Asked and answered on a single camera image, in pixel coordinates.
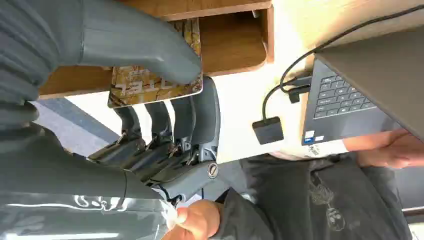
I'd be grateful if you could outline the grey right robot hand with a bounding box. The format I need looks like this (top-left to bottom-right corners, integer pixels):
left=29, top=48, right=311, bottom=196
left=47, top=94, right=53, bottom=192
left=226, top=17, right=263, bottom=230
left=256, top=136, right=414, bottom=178
left=0, top=0, right=222, bottom=240

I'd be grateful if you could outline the person's hand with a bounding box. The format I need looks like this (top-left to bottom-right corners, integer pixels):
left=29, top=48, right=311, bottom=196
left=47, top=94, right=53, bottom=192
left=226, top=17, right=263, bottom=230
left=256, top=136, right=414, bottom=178
left=161, top=199, right=223, bottom=240

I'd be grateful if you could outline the wooden card box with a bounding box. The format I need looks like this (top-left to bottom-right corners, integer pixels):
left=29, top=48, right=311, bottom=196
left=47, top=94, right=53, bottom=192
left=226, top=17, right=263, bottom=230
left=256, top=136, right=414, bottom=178
left=38, top=0, right=275, bottom=101

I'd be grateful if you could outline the person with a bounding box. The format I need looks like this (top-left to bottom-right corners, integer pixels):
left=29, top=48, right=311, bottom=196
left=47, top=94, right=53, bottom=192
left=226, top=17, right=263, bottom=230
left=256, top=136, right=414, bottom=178
left=211, top=138, right=415, bottom=240

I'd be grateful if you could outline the black usb plug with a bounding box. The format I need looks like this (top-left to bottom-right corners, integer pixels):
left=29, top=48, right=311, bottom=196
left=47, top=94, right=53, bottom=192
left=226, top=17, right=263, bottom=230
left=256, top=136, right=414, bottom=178
left=287, top=84, right=312, bottom=105

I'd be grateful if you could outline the dark grey laptop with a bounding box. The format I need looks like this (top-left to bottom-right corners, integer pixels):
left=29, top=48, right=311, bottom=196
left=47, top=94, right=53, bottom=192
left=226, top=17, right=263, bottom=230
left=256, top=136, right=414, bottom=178
left=300, top=24, right=424, bottom=147

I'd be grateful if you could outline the black square adapter with cable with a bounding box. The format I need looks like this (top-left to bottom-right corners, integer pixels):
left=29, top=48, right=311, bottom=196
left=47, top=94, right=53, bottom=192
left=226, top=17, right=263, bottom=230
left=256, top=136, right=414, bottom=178
left=252, top=76, right=313, bottom=146

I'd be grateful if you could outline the long black cable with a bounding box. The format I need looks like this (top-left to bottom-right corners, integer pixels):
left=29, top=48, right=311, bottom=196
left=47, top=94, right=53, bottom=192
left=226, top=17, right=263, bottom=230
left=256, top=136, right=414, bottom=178
left=279, top=3, right=424, bottom=94

